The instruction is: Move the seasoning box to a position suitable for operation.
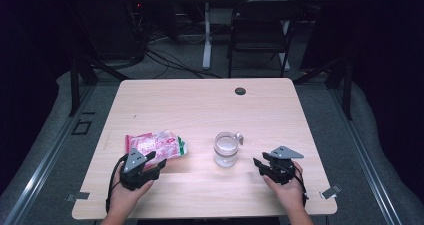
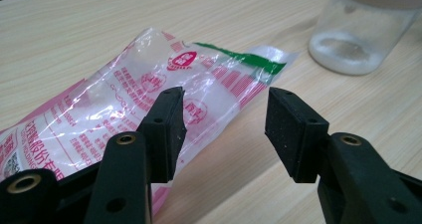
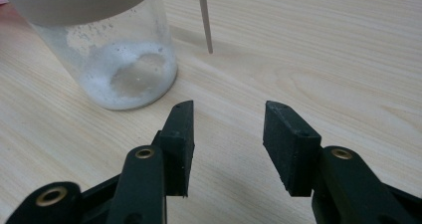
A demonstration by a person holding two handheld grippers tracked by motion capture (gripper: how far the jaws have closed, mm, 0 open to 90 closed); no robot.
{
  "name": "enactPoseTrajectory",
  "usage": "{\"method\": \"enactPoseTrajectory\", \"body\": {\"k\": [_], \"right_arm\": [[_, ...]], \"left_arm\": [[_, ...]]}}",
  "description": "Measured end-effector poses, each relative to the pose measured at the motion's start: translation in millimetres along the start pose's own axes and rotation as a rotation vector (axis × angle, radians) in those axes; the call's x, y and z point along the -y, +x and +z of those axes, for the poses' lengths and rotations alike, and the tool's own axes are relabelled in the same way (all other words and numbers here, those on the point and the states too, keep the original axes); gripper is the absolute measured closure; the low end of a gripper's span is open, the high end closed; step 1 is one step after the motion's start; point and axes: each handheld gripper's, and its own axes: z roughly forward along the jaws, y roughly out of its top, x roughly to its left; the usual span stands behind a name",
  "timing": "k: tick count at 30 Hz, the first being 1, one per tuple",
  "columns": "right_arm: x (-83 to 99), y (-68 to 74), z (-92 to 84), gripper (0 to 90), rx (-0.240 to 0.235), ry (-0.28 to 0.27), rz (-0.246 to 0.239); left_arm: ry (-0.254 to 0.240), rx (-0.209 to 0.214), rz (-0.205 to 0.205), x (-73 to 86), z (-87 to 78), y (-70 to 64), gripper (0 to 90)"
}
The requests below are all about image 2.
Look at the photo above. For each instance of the clear plastic jar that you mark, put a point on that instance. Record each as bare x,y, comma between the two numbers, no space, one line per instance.
348,51

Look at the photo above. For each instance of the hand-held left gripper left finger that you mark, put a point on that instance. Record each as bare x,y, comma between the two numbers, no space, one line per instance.
159,137

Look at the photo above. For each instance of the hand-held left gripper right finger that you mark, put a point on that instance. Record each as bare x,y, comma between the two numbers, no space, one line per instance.
298,141

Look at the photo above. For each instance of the clear pink-printed plastic bag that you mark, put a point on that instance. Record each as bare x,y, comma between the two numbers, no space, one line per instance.
99,94

